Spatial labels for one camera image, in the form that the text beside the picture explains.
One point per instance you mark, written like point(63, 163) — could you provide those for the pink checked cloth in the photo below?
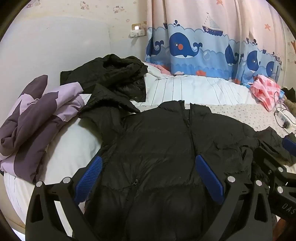
point(266, 91)

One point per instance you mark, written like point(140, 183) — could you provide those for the white striped duvet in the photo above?
point(185, 90)

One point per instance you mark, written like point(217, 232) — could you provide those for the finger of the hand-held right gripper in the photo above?
point(291, 142)
point(269, 160)

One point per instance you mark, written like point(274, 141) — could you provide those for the white wall power strip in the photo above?
point(138, 33)

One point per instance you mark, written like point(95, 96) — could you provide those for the pale padded headboard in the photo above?
point(57, 46)

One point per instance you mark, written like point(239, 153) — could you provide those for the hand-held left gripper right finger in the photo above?
point(209, 178)

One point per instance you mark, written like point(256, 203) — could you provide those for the crumpled black jacket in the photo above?
point(111, 69)

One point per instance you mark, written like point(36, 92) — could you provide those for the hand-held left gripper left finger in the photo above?
point(89, 178)

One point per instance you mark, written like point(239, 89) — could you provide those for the cherry print bed sheet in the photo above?
point(242, 115)

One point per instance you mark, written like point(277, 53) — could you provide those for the beige fleece garment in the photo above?
point(291, 103)

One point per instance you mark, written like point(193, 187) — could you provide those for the beige wall outlet plate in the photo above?
point(136, 27)

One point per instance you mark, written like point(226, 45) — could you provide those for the purple two-tone jacket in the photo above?
point(34, 120)

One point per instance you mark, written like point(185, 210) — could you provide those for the whale print curtain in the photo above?
point(196, 46)

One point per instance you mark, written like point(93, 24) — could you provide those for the dark cloth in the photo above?
point(289, 92)

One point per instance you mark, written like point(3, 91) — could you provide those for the black puffer jacket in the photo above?
point(161, 150)

